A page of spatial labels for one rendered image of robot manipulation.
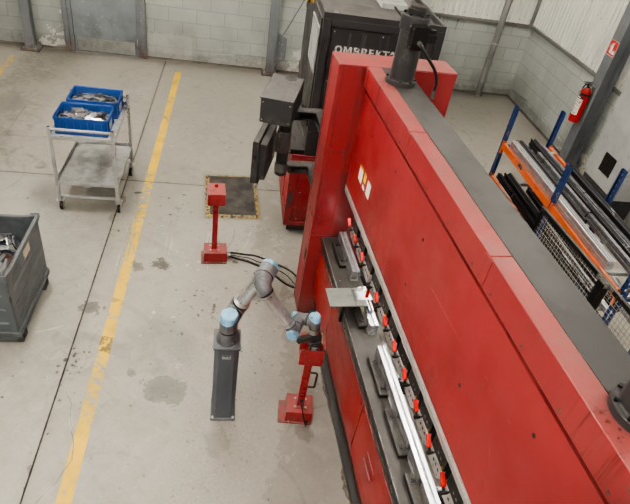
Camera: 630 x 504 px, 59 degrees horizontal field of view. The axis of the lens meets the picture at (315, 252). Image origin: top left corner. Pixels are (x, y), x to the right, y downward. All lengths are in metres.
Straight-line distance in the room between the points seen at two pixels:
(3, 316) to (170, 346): 1.24
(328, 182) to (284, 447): 1.97
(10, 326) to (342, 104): 2.98
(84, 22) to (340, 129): 6.91
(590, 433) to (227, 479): 2.70
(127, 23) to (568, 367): 9.16
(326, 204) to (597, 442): 3.00
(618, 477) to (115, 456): 3.19
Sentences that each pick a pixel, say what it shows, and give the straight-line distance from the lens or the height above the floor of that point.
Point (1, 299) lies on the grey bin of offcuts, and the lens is 4.64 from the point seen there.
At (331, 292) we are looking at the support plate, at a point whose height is 1.00.
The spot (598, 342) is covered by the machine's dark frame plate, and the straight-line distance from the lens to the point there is 2.09.
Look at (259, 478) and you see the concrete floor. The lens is 4.06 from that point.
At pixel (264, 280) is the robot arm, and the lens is 3.29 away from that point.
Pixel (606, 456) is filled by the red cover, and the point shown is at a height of 2.26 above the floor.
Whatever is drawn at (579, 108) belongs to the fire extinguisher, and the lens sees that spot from 8.65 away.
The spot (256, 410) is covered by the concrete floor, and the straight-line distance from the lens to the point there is 4.35.
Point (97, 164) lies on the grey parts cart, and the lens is 6.43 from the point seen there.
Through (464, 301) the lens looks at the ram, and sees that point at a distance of 2.48.
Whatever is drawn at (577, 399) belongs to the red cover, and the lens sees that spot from 1.89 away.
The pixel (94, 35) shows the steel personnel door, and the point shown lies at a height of 0.29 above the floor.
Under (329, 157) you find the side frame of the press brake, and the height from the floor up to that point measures 1.60.
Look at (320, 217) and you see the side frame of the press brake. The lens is 4.42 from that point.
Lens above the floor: 3.52
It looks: 37 degrees down
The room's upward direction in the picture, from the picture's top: 10 degrees clockwise
